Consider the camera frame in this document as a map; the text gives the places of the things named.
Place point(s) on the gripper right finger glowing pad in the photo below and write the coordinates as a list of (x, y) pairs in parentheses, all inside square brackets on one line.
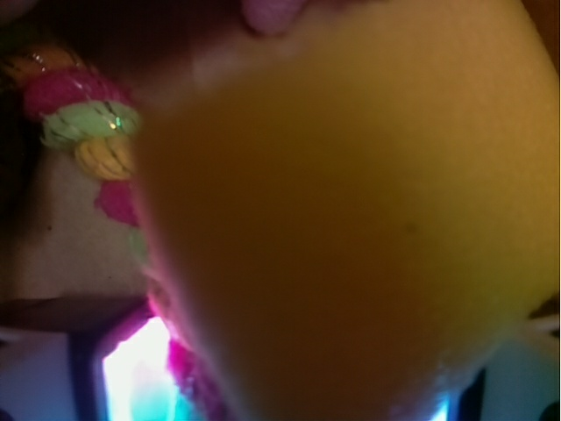
[(519, 380)]

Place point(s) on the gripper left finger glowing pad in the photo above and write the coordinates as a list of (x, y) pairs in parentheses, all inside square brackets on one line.
[(119, 371)]

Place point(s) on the brown paper bag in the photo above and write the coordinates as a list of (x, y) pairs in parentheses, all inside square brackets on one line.
[(64, 265)]

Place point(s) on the yellow sponge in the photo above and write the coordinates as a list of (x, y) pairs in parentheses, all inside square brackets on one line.
[(349, 226)]

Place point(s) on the pink toy object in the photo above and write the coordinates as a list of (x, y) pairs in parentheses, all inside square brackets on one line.
[(271, 17)]

